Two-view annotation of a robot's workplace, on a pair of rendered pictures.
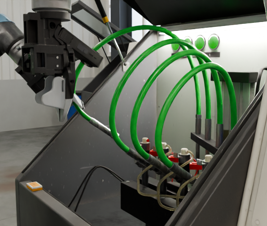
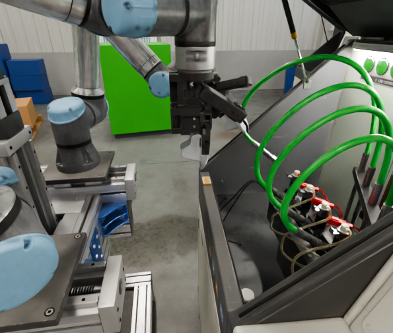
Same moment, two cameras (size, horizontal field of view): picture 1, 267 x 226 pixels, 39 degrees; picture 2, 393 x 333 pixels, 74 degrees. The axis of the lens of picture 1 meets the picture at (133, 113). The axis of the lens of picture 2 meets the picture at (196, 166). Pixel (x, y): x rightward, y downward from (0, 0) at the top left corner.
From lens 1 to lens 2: 0.35 m
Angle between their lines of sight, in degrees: 34
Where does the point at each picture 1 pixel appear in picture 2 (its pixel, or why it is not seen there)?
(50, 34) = (190, 94)
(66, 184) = (236, 177)
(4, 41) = not seen: hidden behind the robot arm
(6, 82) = (243, 52)
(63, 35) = (203, 94)
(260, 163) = not seen: outside the picture
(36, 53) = (174, 114)
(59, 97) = (197, 151)
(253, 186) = (379, 290)
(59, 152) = (232, 154)
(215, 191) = (327, 283)
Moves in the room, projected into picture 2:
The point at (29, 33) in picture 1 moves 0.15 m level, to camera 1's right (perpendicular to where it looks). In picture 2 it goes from (172, 92) to (244, 102)
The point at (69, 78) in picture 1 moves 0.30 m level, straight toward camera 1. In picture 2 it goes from (204, 139) to (111, 242)
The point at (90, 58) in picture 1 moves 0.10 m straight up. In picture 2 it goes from (232, 116) to (235, 63)
